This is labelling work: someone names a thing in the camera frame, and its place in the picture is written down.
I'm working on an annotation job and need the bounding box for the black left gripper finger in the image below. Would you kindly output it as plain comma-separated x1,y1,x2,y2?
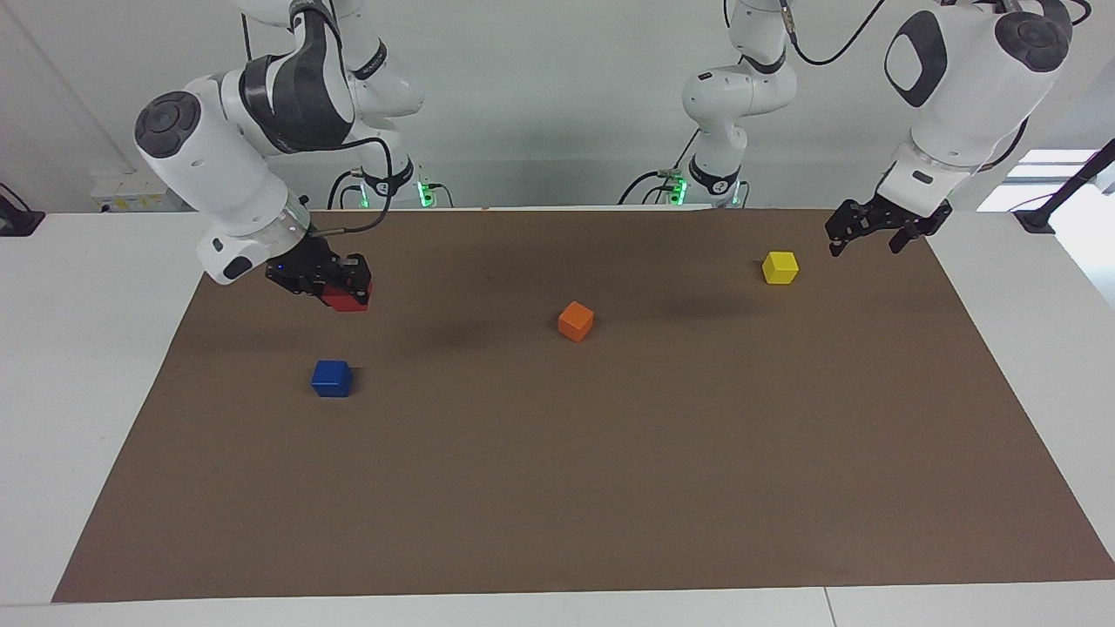
888,208,953,256
824,199,873,259

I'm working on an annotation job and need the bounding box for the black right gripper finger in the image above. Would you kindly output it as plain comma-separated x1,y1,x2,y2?
265,269,328,300
334,252,375,305

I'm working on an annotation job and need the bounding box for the red wooden block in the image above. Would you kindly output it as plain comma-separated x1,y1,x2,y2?
318,280,374,314

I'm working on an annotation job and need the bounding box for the blue wooden block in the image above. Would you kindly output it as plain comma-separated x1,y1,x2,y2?
311,360,354,399

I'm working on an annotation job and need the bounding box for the orange wooden block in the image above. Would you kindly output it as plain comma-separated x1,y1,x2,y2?
557,301,596,343

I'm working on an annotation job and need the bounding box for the black table clamp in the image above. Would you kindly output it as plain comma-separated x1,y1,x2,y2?
0,183,46,238

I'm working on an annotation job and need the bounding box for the brown table mat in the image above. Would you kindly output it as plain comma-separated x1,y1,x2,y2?
51,207,1115,603

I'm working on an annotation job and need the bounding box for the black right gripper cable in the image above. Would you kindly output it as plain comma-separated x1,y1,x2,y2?
307,135,397,236

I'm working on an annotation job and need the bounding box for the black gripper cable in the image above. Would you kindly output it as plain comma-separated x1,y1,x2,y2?
307,135,397,236
976,116,1031,172

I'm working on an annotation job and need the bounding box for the black base cable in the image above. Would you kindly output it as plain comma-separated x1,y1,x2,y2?
327,168,367,211
618,131,702,206

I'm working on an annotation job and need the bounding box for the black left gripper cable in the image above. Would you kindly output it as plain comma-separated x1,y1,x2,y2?
976,116,1031,172

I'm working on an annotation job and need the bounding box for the black camera stand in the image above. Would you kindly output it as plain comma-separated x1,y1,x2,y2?
1014,138,1115,234

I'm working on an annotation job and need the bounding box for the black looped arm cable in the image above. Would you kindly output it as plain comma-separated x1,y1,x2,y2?
780,0,890,69

